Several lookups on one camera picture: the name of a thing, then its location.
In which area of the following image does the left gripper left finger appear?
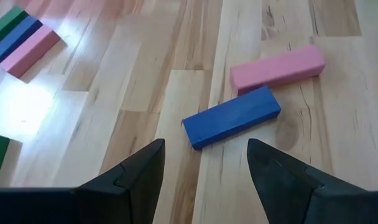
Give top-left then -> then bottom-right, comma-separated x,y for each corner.
74,138 -> 166,224

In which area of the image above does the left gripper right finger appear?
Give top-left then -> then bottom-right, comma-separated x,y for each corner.
246,138 -> 369,224

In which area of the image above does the blue-violet wooden block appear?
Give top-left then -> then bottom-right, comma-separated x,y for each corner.
0,16 -> 44,63
182,86 -> 282,151

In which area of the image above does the pink wooden block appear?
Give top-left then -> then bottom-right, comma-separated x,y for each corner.
229,45 -> 326,96
0,25 -> 62,79

